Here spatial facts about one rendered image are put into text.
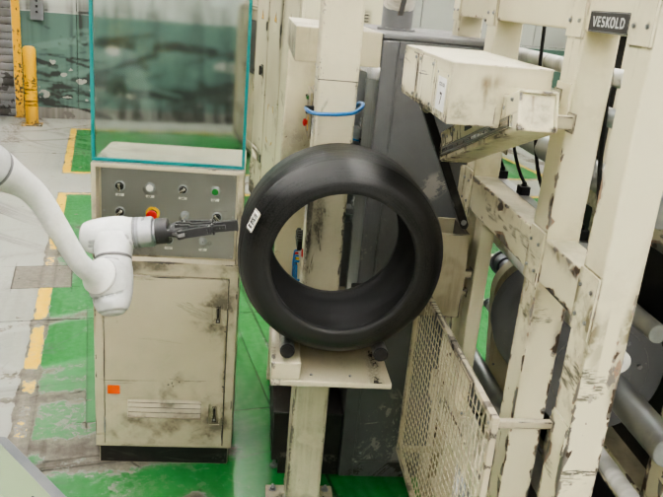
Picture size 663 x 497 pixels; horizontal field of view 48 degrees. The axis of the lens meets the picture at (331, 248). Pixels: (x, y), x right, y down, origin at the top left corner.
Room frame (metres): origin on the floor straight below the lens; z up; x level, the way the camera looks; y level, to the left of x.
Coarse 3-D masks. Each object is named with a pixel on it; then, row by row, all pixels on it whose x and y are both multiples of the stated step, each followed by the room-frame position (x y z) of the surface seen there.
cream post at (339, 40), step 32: (352, 0) 2.36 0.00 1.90; (320, 32) 2.39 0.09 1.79; (352, 32) 2.36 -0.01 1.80; (320, 64) 2.35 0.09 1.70; (352, 64) 2.36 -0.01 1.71; (320, 96) 2.35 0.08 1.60; (352, 96) 2.36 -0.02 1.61; (320, 128) 2.35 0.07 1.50; (352, 128) 2.37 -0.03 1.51; (320, 224) 2.35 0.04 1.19; (320, 256) 2.36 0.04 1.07; (320, 288) 2.36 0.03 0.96; (320, 416) 2.36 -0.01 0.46; (288, 448) 2.37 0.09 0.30; (320, 448) 2.36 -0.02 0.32; (288, 480) 2.35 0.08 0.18; (320, 480) 2.37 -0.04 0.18
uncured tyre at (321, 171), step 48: (336, 144) 2.18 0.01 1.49; (288, 192) 1.95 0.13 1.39; (336, 192) 1.96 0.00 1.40; (384, 192) 1.98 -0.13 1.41; (240, 240) 1.99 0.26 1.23; (432, 240) 2.00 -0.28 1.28; (288, 288) 2.23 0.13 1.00; (384, 288) 2.26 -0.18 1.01; (432, 288) 2.02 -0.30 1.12; (288, 336) 1.98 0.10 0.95; (336, 336) 1.96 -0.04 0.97; (384, 336) 1.99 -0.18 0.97
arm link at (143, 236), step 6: (150, 216) 2.04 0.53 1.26; (132, 222) 2.00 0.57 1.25; (138, 222) 2.00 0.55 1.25; (144, 222) 2.00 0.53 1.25; (150, 222) 2.00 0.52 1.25; (132, 228) 1.99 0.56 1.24; (138, 228) 1.99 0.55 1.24; (144, 228) 1.99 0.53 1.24; (150, 228) 1.99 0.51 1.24; (132, 234) 1.98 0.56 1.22; (138, 234) 1.98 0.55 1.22; (144, 234) 1.98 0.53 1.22; (150, 234) 1.99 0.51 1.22; (138, 240) 1.98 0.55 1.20; (144, 240) 1.98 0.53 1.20; (150, 240) 1.99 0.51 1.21; (138, 246) 1.99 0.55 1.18; (144, 246) 2.00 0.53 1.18; (150, 246) 2.00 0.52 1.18
